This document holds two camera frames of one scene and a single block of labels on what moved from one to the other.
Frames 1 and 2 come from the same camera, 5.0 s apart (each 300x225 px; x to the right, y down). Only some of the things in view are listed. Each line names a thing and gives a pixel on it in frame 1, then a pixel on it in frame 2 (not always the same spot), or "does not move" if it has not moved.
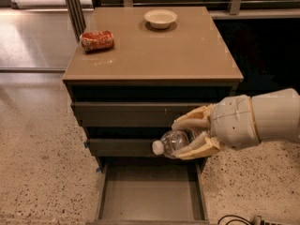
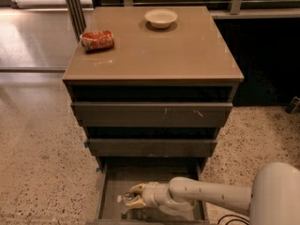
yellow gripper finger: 202,146 to 136,203
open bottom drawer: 153,190 does not move
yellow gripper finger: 199,117 to 138,188
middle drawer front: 127,147 does not move
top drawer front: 134,114 does not move
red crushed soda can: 97,40 does not move
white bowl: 159,18 does not move
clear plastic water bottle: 174,140 to 126,197
